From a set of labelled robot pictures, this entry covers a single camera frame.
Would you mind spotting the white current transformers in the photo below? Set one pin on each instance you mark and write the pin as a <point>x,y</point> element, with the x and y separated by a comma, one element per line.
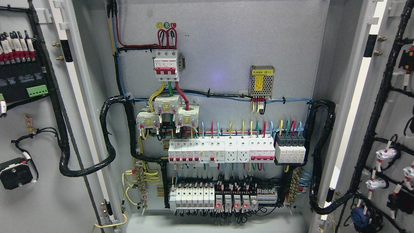
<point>166,108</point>

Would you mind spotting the brass ground bus bar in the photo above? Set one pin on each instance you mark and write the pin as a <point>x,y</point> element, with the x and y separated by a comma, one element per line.
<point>141,181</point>

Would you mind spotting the relay terminal row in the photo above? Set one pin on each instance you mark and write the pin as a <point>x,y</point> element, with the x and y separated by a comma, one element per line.
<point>222,198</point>

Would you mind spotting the perforated metal power supply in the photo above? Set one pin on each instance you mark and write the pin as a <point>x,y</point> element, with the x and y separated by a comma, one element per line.
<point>261,80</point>

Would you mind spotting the black surge protector block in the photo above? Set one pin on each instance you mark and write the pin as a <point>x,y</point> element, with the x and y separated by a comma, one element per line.
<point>289,149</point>

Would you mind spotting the black digital power meter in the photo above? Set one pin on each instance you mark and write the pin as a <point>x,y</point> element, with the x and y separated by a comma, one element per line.
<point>22,74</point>

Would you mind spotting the red white main breaker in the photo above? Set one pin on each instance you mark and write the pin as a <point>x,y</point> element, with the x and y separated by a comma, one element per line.
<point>168,64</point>

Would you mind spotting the white socket breaker row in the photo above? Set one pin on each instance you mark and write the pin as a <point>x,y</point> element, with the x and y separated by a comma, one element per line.
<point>213,151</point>

